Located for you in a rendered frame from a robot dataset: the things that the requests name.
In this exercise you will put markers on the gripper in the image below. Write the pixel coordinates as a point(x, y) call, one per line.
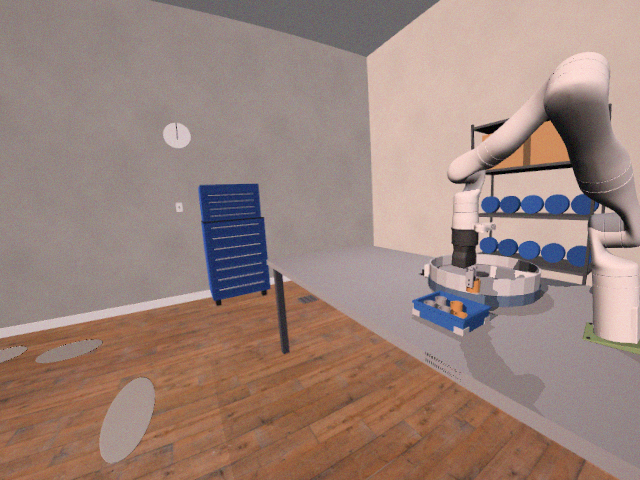
point(465, 236)

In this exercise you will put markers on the blue crate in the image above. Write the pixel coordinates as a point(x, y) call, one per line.
point(451, 322)

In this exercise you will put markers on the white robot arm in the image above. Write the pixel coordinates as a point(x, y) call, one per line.
point(576, 102)

